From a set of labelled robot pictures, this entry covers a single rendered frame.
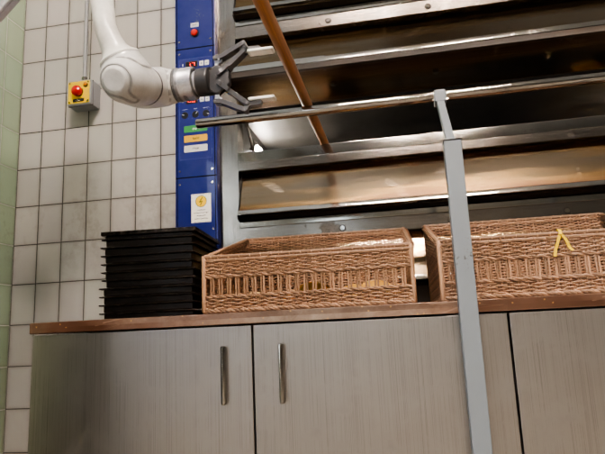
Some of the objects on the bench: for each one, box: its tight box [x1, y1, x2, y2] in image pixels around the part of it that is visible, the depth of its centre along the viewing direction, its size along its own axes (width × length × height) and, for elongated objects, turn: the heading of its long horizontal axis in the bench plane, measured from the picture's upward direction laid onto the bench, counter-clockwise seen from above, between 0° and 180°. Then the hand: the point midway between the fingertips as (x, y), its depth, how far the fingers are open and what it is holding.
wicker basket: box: [201, 227, 418, 313], centre depth 169 cm, size 49×56×28 cm
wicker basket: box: [421, 212, 605, 302], centre depth 158 cm, size 49×56×28 cm
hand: (270, 74), depth 150 cm, fingers open, 13 cm apart
